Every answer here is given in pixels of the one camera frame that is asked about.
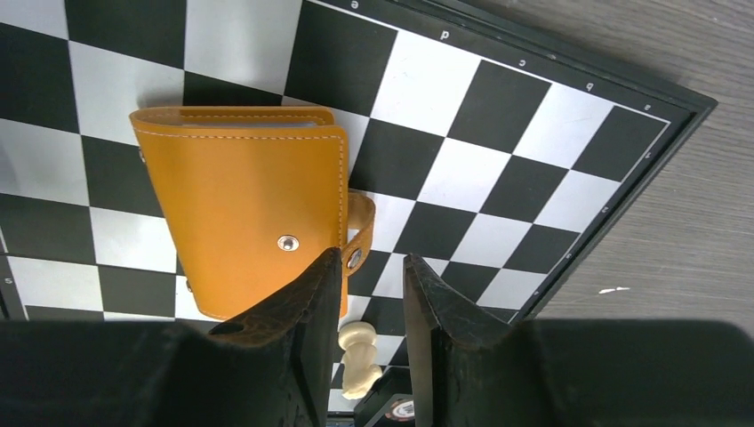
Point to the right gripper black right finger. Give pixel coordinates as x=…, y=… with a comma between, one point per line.
x=468, y=368

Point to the black white chessboard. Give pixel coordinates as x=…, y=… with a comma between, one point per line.
x=500, y=154

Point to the small black framed round object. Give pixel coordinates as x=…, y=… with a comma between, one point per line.
x=388, y=403

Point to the beige chess pawn left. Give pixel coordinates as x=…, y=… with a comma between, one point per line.
x=357, y=340

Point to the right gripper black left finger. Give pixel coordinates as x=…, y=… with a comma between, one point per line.
x=270, y=365

